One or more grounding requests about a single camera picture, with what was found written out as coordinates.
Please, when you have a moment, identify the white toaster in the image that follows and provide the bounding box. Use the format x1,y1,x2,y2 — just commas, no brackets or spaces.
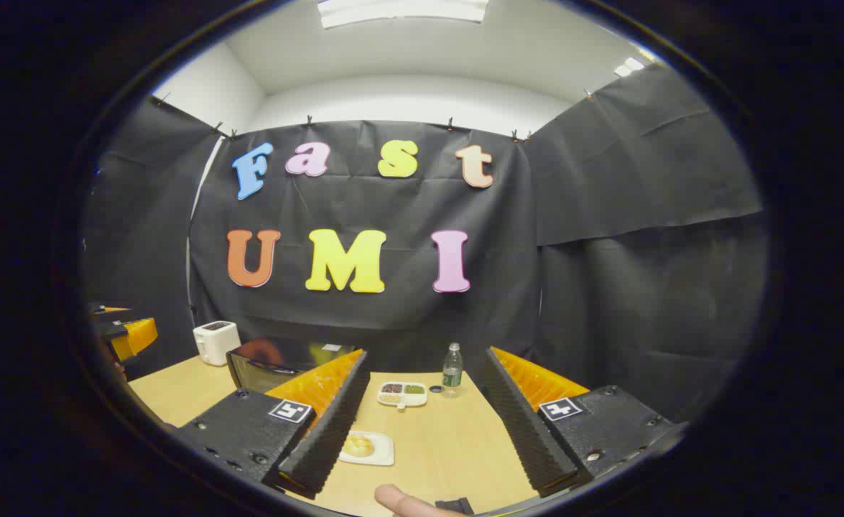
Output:
193,320,241,367

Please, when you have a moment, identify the white divided dish with beans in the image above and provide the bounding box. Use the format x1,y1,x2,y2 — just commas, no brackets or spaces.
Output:
377,381,428,410

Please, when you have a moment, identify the clear green-label water bottle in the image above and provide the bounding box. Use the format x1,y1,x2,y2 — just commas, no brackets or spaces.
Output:
441,343,464,398

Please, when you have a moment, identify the black backdrop cloth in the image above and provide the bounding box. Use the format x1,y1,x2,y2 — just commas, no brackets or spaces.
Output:
80,63,767,424

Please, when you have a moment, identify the black electric oven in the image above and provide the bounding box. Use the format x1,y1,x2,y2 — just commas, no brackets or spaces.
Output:
226,337,365,394

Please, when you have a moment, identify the large ceiling light panel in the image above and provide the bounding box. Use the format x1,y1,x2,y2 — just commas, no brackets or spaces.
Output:
317,0,491,29

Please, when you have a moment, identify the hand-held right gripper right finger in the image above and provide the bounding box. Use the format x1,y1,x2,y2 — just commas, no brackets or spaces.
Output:
476,345,685,499

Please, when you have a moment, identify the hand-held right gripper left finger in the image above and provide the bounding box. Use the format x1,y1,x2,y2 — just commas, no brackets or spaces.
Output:
176,349,371,500

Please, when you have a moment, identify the white square plate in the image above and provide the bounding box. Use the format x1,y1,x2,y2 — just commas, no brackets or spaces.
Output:
338,431,395,467

